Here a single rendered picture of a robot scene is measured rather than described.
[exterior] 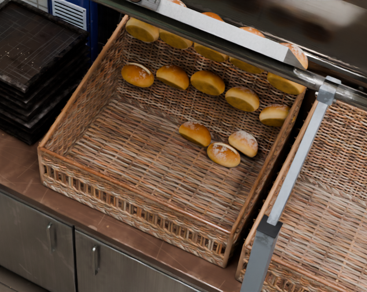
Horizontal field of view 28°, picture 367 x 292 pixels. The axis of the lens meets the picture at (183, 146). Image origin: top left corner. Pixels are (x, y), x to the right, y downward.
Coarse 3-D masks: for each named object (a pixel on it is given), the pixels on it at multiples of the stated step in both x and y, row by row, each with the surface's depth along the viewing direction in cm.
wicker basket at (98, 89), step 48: (144, 48) 207; (192, 48) 202; (96, 96) 206; (144, 96) 215; (192, 96) 209; (288, 96) 197; (48, 144) 189; (96, 144) 206; (144, 144) 207; (192, 144) 209; (96, 192) 195; (144, 192) 178; (240, 192) 199; (192, 240) 182; (240, 240) 188
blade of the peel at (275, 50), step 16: (160, 0) 136; (176, 16) 136; (192, 16) 135; (208, 16) 134; (208, 32) 134; (224, 32) 133; (240, 32) 133; (256, 48) 132; (272, 48) 131; (288, 48) 130
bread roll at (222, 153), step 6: (210, 144) 205; (216, 144) 202; (222, 144) 202; (228, 144) 203; (210, 150) 203; (216, 150) 202; (222, 150) 201; (228, 150) 201; (234, 150) 202; (210, 156) 203; (216, 156) 202; (222, 156) 201; (228, 156) 201; (234, 156) 201; (216, 162) 203; (222, 162) 202; (228, 162) 201; (234, 162) 202
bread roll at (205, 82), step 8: (200, 72) 199; (208, 72) 198; (192, 80) 200; (200, 80) 198; (208, 80) 197; (216, 80) 197; (200, 88) 200; (208, 88) 199; (216, 88) 197; (224, 88) 198
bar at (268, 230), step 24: (96, 0) 158; (120, 0) 156; (168, 24) 153; (216, 48) 150; (240, 48) 149; (288, 72) 146; (336, 96) 144; (360, 96) 142; (312, 120) 146; (288, 192) 147; (264, 216) 149; (264, 240) 148; (264, 264) 154
